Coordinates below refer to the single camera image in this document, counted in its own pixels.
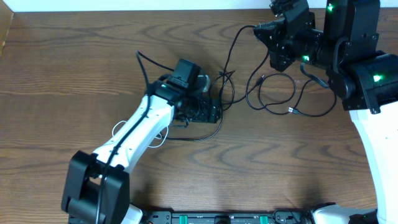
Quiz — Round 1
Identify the black USB cable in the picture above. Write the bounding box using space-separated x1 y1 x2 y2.
164 24 270 142

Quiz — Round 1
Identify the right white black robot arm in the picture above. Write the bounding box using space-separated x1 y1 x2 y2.
254 0 397 223

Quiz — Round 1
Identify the white USB cable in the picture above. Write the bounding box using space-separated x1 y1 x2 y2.
111 119 170 149

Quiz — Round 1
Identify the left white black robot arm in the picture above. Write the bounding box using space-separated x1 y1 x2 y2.
61 80 218 223

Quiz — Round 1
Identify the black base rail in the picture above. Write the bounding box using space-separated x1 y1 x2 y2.
139 211 315 224

